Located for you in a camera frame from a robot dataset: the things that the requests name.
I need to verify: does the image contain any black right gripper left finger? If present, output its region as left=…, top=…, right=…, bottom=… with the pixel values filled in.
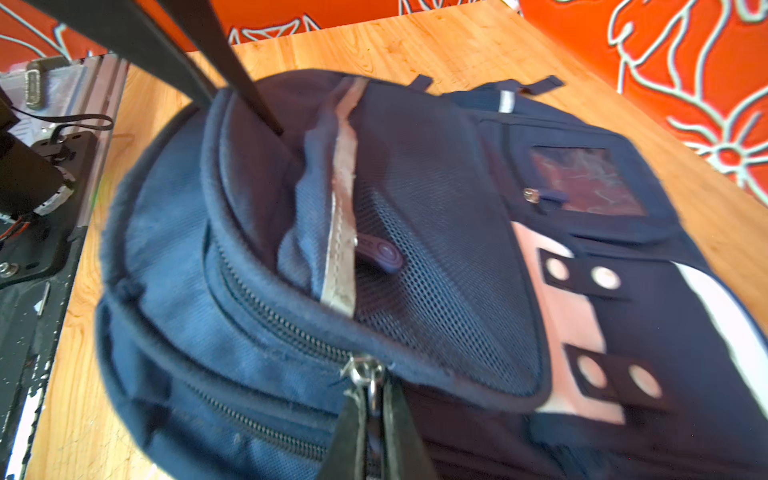
left=316, top=387, right=368, bottom=480

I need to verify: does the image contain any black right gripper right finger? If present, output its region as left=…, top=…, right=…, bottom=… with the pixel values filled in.
left=382, top=380, right=438, bottom=480

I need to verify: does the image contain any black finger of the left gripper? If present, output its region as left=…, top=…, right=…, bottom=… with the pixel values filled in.
left=158, top=0, right=284, bottom=135
left=27, top=0, right=217, bottom=107

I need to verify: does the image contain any navy blue backpack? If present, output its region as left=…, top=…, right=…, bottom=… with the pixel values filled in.
left=95, top=70, right=767, bottom=479

